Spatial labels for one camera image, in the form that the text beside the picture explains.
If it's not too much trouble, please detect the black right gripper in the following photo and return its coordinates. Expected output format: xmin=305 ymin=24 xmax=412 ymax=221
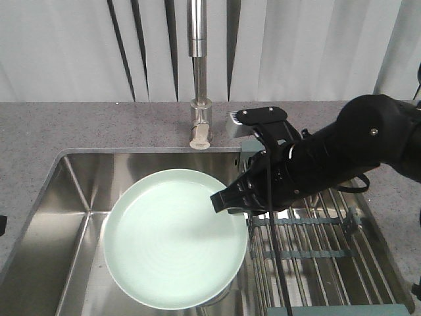
xmin=210 ymin=121 xmax=316 ymax=215

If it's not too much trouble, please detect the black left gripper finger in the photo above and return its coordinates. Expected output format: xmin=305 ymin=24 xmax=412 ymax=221
xmin=0 ymin=215 xmax=7 ymax=236

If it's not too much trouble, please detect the light green round plate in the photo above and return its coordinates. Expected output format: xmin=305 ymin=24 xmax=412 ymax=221
xmin=102 ymin=169 xmax=248 ymax=310

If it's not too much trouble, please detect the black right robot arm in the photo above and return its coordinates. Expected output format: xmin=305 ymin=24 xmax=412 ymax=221
xmin=210 ymin=95 xmax=420 ymax=215

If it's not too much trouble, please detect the teal roll-up drying rack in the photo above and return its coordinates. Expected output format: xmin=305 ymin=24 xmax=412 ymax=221
xmin=246 ymin=189 xmax=414 ymax=315

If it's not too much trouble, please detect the stainless steel sink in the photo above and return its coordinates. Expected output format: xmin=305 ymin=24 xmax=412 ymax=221
xmin=1 ymin=149 xmax=257 ymax=315

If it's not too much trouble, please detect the stainless steel faucet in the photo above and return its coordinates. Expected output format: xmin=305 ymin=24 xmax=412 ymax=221
xmin=187 ymin=0 xmax=212 ymax=150

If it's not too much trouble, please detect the white pleated curtain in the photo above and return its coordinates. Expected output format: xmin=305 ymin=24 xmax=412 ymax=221
xmin=1 ymin=1 xmax=420 ymax=102

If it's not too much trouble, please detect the black camera cable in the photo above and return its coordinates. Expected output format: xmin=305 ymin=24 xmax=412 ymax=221
xmin=253 ymin=130 xmax=293 ymax=316

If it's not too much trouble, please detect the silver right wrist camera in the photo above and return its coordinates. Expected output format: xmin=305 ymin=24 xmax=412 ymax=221
xmin=226 ymin=107 xmax=287 ymax=138

